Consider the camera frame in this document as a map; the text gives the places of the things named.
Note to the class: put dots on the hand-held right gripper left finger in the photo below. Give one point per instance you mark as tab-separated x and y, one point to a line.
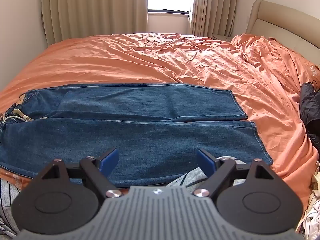
110	160

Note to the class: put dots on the bedside table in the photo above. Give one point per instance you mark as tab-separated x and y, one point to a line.
221	37

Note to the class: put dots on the white crumpled cloth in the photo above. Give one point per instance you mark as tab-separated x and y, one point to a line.
312	217

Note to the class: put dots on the beige padded headboard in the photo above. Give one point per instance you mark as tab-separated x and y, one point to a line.
280	22

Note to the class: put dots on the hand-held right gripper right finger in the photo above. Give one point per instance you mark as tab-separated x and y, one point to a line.
205	160

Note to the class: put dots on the orange bed cover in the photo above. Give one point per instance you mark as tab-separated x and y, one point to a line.
150	60

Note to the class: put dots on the blue denim pants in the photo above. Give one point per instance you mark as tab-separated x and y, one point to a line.
140	140

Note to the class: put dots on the beige belt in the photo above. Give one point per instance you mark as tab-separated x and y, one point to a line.
20	112

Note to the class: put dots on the black garment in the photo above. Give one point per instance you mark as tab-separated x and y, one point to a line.
310	105

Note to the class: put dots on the person's grey striped clothing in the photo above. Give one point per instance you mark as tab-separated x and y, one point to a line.
7	200

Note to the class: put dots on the narrow beige curtain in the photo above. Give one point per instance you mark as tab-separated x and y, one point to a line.
215	7

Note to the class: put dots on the wide beige curtain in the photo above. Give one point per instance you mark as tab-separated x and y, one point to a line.
95	7

